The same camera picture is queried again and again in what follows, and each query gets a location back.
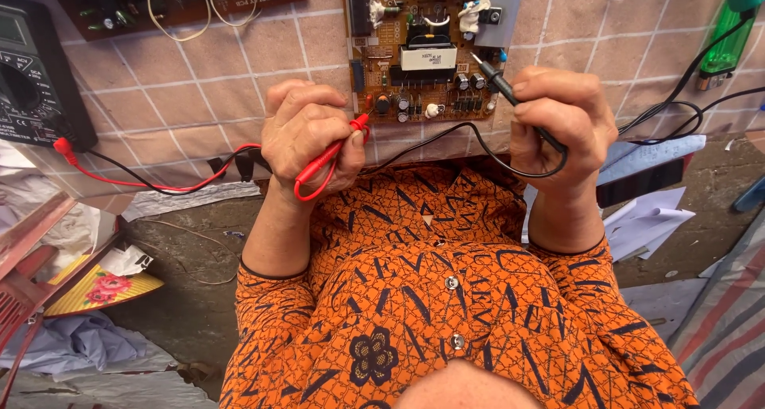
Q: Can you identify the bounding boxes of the person's right hand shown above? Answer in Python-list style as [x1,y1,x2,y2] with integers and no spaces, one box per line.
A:
[510,67,619,189]

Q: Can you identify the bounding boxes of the person's left hand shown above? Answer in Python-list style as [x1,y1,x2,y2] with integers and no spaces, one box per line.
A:
[261,79,368,198]

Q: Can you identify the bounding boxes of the red multimeter test lead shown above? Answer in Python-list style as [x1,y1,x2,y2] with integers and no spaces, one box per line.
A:
[53,113,371,202]

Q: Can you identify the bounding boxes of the black multimeter test lead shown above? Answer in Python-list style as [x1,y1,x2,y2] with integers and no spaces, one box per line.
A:
[84,52,569,195]

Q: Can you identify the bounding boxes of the black table clip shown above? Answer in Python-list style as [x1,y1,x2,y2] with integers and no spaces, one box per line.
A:
[207,151,271,183]

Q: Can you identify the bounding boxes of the light blue paper sheet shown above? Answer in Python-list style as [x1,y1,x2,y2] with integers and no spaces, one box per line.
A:
[596,135,707,187]

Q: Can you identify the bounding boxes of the black flat phone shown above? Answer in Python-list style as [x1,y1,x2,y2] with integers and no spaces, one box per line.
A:
[596,158,686,209]

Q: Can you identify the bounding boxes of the white paper sheets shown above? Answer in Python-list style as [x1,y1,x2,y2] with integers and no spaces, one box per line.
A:
[602,186,697,262]

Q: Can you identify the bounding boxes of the pink tile-pattern tablecloth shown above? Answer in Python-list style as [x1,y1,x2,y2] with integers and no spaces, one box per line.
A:
[0,0,765,202]

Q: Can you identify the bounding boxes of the tan power supply circuit board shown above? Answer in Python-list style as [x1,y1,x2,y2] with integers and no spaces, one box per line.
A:
[342,0,524,125]

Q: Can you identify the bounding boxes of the green transparent lighter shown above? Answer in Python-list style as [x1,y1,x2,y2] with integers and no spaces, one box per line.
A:
[696,0,757,92]

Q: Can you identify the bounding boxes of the blue plastic object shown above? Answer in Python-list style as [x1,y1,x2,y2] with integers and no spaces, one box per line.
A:
[733,175,765,213]

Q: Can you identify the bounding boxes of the dark brown circuit board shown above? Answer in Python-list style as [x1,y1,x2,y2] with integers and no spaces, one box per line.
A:
[45,0,312,42]

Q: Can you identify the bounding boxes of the crumpled white paper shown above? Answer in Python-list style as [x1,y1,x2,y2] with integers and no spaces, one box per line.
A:
[97,243,154,278]

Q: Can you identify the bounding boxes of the orange patterned shirt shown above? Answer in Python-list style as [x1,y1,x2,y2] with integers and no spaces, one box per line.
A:
[218,163,701,409]

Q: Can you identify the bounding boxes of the striped woven tarp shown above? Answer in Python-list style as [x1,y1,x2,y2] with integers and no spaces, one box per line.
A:
[668,207,765,409]

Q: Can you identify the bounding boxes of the yellow floral hand fan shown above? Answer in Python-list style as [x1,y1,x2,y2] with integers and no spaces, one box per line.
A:
[43,254,166,319]

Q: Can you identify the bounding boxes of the white plastic bag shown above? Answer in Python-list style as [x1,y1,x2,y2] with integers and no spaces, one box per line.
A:
[0,140,117,263]

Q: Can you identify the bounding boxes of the black digital multimeter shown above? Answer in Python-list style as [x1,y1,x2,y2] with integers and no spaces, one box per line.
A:
[0,0,99,153]

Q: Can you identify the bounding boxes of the grey plastic sheet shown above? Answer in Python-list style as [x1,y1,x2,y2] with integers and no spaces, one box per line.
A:
[0,337,221,409]

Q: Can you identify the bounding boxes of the pale blue cloth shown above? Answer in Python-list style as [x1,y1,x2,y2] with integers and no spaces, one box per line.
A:
[0,309,148,375]

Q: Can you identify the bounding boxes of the red plastic stool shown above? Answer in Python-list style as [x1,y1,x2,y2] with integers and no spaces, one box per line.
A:
[0,191,128,405]

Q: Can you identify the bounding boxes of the black power cable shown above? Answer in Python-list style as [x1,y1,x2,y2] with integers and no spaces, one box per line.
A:
[617,12,765,146]

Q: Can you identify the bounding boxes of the white wire loop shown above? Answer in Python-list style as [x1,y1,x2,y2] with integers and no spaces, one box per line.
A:
[145,0,264,43]

